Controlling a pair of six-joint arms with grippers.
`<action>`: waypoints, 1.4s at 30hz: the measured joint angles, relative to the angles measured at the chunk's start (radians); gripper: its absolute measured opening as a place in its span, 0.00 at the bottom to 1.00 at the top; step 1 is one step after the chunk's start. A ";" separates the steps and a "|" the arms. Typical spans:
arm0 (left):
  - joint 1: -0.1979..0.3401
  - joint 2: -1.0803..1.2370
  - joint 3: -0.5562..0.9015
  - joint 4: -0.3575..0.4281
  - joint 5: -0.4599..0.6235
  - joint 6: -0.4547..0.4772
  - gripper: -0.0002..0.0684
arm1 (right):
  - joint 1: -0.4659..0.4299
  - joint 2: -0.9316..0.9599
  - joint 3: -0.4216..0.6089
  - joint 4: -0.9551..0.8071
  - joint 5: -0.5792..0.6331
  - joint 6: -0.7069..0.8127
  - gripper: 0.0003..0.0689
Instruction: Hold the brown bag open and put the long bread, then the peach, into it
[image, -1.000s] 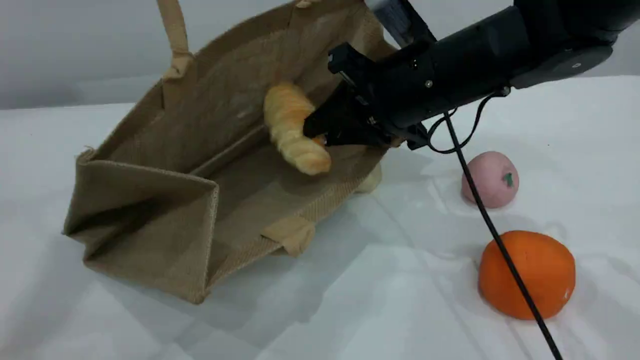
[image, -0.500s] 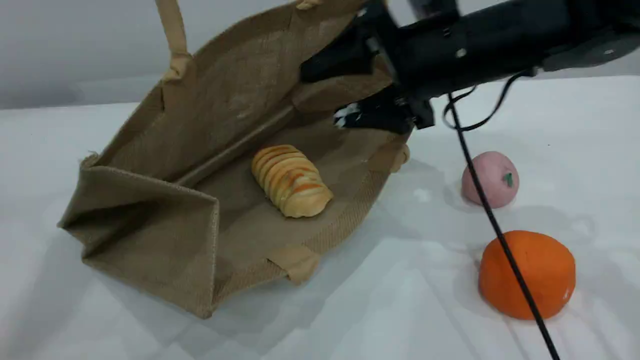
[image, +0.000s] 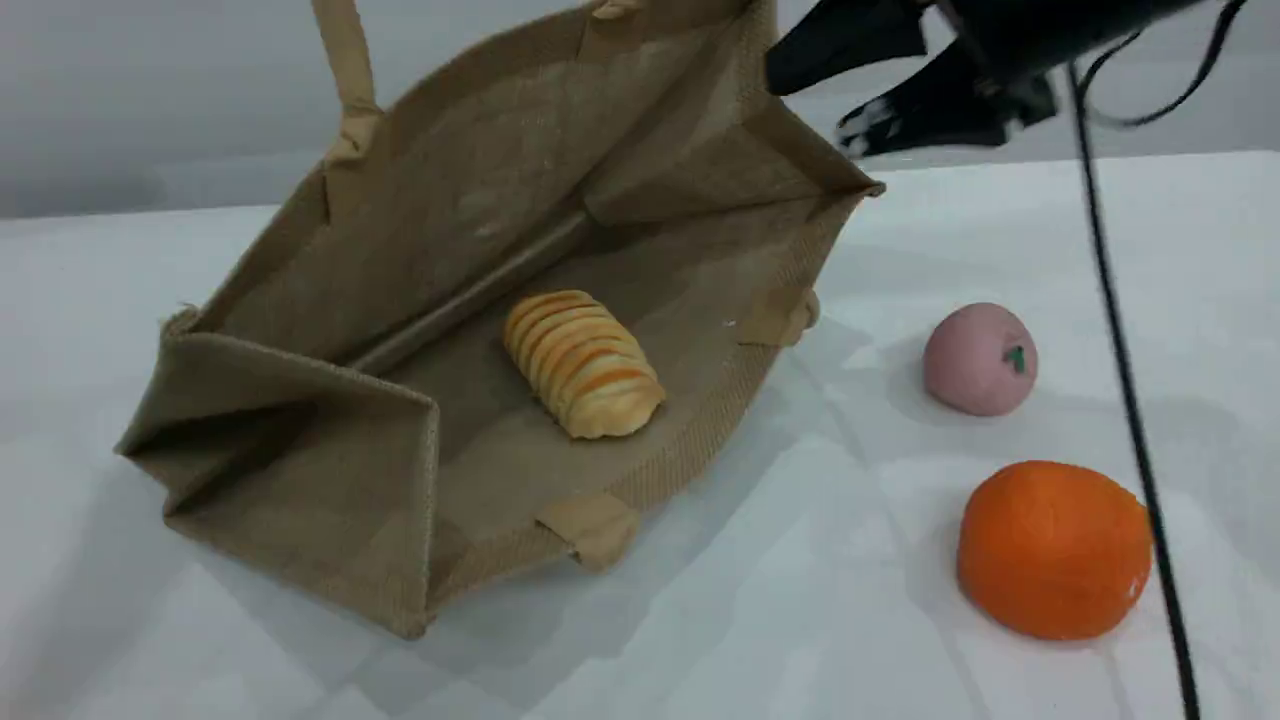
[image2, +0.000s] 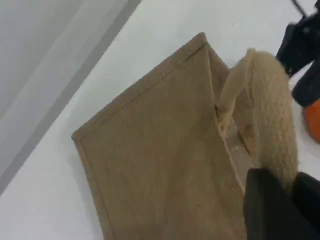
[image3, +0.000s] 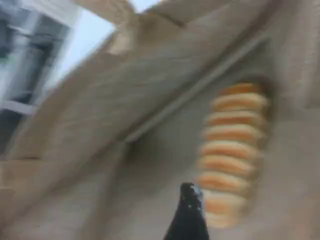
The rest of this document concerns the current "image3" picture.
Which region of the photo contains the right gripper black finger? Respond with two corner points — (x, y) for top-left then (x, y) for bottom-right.
(163, 182), (210, 240)

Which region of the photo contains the long striped orange bread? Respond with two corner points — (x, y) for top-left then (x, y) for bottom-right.
(196, 82), (272, 230)

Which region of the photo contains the brown jute tote bag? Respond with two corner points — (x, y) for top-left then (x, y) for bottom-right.
(0, 0), (320, 240)

